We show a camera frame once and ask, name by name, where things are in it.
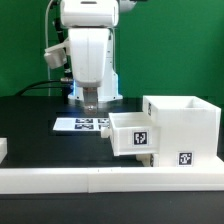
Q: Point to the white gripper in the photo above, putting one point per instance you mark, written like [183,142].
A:
[88,49]

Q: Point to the white drawer tray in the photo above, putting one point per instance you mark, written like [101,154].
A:
[148,160]
[131,133]

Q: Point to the white front drawer tray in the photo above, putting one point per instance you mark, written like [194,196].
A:
[148,160]

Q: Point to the white drawer cabinet box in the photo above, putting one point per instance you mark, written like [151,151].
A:
[188,130]

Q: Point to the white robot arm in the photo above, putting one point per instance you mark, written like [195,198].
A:
[97,14]

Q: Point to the white marker tag sheet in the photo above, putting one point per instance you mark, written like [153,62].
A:
[80,124]

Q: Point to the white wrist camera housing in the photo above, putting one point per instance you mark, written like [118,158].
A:
[56,56]

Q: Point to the white obstacle fence frame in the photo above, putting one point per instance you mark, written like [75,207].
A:
[93,180]

